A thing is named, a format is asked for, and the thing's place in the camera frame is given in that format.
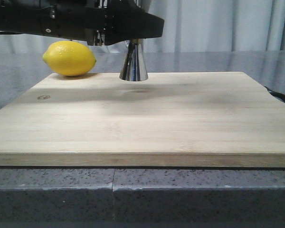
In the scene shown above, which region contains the light wooden cutting board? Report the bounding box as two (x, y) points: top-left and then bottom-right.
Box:
(0, 72), (285, 168)

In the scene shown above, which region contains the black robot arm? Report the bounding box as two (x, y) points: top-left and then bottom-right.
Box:
(0, 0), (164, 46)

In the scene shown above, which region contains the silver double jigger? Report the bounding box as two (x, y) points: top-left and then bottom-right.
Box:
(119, 39), (148, 82)

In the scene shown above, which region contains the black cable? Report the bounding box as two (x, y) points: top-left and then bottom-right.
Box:
(263, 85), (285, 107)

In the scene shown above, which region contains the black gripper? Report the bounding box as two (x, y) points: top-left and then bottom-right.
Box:
(37, 0), (164, 46)

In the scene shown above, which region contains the grey curtain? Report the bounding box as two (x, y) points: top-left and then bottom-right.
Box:
(0, 0), (285, 53)

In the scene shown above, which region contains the yellow lemon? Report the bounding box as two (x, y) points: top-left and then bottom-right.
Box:
(43, 41), (96, 76)

